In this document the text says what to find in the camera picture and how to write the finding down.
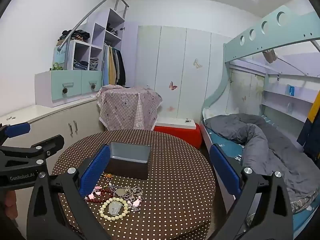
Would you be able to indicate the faint pink butterfly sticker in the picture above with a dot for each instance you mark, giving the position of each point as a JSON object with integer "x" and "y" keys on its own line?
{"x": 170, "y": 108}

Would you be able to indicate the folded blue jeans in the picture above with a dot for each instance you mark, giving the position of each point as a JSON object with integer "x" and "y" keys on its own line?
{"x": 81, "y": 65}

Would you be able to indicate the brown polka dot tablecloth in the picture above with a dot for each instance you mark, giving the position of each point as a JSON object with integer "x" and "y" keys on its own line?
{"x": 175, "y": 180}

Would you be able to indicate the pink checked bear cloth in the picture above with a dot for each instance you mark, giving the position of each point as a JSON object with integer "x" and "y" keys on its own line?
{"x": 125, "y": 105}

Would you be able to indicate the beige butterfly sticker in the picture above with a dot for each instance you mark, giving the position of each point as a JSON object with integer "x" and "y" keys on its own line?
{"x": 197, "y": 63}

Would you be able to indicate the white wardrobe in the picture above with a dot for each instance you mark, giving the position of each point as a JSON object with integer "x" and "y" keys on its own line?
{"x": 175, "y": 62}

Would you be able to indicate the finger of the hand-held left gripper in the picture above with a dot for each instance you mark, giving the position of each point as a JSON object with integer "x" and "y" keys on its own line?
{"x": 17, "y": 129}
{"x": 50, "y": 142}

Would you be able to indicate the teal bed sheet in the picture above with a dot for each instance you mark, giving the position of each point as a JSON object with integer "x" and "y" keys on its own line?
{"x": 225, "y": 145}

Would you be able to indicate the teal drawer unit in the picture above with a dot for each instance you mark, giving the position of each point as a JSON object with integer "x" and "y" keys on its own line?
{"x": 72, "y": 82}

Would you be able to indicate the grey-green hanging garment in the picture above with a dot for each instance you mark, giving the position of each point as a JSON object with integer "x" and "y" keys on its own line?
{"x": 116, "y": 57}

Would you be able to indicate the silver oval pendant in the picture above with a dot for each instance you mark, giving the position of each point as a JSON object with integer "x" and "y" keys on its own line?
{"x": 120, "y": 192}

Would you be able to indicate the dark jacket with yellow stripe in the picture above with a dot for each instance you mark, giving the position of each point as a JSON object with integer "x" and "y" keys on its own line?
{"x": 311, "y": 135}

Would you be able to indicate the person's left hand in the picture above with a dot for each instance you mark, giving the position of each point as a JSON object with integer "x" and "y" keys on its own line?
{"x": 11, "y": 202}

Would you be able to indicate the teal bunk bed frame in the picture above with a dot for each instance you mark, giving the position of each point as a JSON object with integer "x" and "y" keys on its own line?
{"x": 275, "y": 33}

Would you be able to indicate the grey duvet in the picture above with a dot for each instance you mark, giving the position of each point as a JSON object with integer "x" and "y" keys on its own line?
{"x": 275, "y": 150}

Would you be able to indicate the folded grey clothes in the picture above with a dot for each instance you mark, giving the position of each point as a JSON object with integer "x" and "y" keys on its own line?
{"x": 94, "y": 63}

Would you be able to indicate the red storage box white lid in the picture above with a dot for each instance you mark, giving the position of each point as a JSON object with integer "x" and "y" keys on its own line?
{"x": 180, "y": 136}

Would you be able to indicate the small metal clips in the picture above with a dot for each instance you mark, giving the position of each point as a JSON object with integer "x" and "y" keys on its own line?
{"x": 10, "y": 117}

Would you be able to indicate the black hanging jacket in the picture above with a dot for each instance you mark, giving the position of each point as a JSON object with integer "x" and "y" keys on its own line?
{"x": 121, "y": 67}

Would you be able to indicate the light blue hanging garment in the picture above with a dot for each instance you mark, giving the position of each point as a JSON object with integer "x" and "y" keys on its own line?
{"x": 106, "y": 66}

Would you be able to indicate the yellow hanging garment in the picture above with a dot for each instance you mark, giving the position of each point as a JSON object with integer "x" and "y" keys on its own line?
{"x": 112, "y": 67}

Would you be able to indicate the green toy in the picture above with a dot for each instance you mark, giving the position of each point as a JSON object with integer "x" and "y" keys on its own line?
{"x": 57, "y": 66}

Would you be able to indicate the brown metal tin box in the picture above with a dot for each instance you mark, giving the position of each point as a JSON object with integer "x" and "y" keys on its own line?
{"x": 130, "y": 152}

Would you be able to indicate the pink red butterfly sticker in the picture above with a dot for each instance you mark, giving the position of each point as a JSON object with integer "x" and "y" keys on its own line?
{"x": 172, "y": 85}

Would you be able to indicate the small blue shelf item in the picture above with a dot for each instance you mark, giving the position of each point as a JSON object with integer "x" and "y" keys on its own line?
{"x": 291, "y": 90}

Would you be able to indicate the brown hanging cloth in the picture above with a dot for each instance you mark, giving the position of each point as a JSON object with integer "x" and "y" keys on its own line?
{"x": 270, "y": 55}

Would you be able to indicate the low white cabinet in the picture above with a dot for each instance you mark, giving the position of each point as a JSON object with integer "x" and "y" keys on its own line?
{"x": 50, "y": 125}

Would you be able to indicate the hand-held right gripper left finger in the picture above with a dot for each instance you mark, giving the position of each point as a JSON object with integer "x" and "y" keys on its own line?
{"x": 96, "y": 171}

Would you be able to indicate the dark clothes in cubby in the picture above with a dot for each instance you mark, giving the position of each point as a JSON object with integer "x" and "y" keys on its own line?
{"x": 112, "y": 30}

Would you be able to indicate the lilac stair shelf unit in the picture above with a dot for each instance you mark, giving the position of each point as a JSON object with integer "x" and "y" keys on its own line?
{"x": 98, "y": 33}

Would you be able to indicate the white ottoman top board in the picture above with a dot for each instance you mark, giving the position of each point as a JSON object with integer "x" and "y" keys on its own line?
{"x": 172, "y": 123}

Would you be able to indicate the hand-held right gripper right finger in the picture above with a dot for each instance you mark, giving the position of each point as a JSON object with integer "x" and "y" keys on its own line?
{"x": 225, "y": 170}

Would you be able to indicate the pile of dark clothes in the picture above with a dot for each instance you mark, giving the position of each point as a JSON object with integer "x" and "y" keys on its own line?
{"x": 75, "y": 35}

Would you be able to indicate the grey metal handrail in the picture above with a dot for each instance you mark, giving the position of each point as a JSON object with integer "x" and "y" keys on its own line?
{"x": 82, "y": 21}

